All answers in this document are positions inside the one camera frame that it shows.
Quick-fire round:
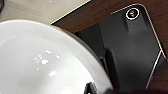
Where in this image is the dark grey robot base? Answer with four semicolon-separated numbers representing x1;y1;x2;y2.
74;3;168;93

